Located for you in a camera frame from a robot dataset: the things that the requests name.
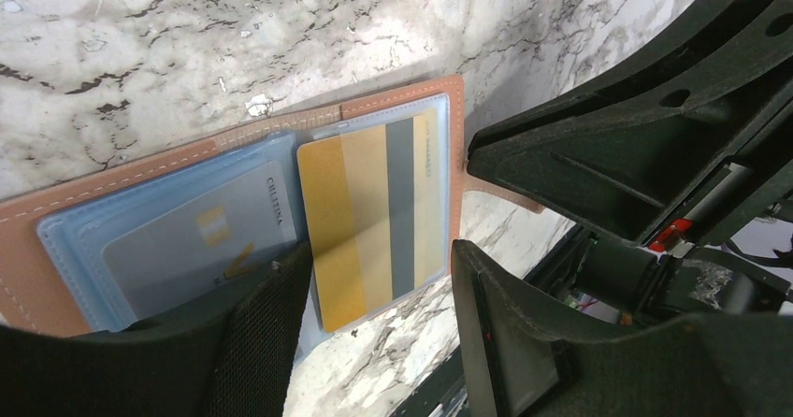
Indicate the tan leather card holder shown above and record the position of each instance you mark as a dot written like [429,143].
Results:
[53,278]

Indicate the silver VIP credit card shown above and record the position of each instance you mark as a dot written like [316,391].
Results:
[204,242]

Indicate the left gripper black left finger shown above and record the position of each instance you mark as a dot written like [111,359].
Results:
[229,352]

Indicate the gold striped credit card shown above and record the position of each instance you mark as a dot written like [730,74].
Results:
[376,203]

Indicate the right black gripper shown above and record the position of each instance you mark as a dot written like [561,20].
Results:
[697,126]

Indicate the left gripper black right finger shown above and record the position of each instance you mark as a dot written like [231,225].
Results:
[526,354]

